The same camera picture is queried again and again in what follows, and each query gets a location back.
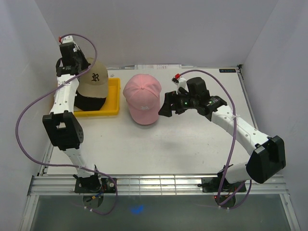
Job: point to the yellow plastic tray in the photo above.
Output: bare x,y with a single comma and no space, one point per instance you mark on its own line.
113,96

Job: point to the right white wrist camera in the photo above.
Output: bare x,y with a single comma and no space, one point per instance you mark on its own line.
180,82

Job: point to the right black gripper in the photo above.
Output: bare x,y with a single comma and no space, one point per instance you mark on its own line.
171,98

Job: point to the pink baseball cap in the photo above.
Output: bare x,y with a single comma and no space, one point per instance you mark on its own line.
142,94

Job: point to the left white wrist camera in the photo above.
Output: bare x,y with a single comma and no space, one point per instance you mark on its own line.
66,39

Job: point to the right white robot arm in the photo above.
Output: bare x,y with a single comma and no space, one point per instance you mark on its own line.
267,154

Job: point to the plain black cap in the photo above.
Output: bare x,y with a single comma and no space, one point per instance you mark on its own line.
88,103

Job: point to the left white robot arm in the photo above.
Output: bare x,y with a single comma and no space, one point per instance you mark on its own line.
61,125

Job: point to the white paper label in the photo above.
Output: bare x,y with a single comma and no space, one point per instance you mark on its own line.
157,66

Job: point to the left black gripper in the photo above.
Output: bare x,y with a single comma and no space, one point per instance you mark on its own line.
85,64

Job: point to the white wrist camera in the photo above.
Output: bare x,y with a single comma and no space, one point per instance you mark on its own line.
180,82
66,39

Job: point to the aluminium front rail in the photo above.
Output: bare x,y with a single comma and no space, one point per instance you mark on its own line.
150,185

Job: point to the beige baseball cap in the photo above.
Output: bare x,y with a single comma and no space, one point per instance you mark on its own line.
94,84

